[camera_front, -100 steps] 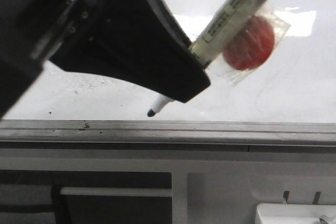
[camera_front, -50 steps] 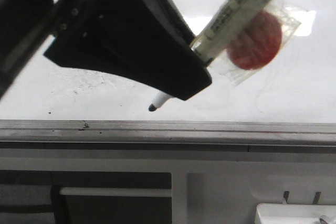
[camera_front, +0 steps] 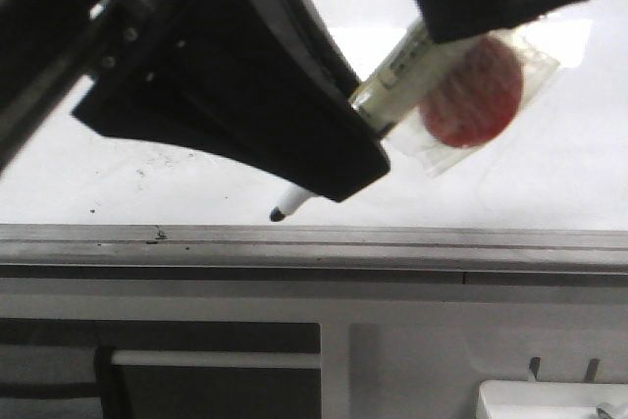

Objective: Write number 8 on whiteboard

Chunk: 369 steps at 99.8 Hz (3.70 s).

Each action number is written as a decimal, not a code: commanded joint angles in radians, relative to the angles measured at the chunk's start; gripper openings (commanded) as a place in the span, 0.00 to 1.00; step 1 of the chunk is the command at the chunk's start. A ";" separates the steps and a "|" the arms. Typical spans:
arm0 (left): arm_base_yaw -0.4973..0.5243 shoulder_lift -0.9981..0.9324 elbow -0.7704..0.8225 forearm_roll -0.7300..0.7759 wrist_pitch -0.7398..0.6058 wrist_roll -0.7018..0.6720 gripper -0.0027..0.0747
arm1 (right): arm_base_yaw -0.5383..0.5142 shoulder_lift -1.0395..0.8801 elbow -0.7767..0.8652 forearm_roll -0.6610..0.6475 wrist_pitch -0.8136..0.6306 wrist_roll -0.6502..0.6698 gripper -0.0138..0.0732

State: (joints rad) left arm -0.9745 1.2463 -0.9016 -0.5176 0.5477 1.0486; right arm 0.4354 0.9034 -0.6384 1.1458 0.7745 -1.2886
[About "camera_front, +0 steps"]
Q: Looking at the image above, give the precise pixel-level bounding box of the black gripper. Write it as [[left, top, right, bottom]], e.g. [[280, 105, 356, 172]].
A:
[[0, 0, 222, 175]]

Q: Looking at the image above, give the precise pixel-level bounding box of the red disc taped to marker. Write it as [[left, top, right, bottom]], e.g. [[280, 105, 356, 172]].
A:
[[387, 28, 561, 178]]

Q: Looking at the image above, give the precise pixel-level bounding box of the white dry-erase marker pen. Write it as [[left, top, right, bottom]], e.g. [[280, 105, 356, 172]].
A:
[[268, 16, 434, 223]]

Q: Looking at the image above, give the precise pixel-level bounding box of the white box lower right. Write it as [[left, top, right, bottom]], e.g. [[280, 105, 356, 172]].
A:
[[475, 380, 627, 418]]

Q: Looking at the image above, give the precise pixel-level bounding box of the grey aluminium whiteboard frame rail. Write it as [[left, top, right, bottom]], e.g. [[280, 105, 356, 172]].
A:
[[1, 224, 627, 276]]

